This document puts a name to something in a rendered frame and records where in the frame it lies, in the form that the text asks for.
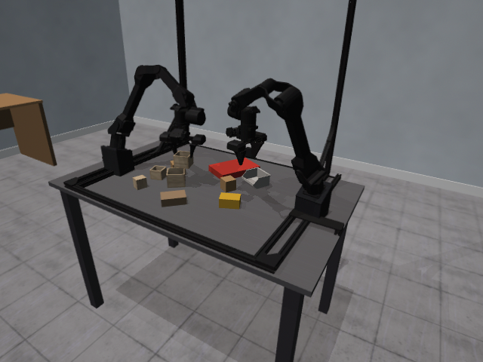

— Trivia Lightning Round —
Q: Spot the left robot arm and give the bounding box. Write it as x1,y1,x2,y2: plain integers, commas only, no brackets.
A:
227,78,327,198

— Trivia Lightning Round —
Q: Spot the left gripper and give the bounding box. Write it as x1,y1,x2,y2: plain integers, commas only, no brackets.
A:
227,124,267,165

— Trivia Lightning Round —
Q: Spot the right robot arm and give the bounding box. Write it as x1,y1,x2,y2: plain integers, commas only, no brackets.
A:
107,65,206,149

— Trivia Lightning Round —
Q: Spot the yellow block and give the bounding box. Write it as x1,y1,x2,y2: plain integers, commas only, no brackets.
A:
219,192,241,209

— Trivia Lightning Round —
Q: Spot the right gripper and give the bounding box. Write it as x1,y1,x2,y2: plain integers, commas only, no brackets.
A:
159,122,206,158

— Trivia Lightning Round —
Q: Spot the flat red board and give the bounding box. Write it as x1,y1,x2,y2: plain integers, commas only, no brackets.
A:
208,158,260,179

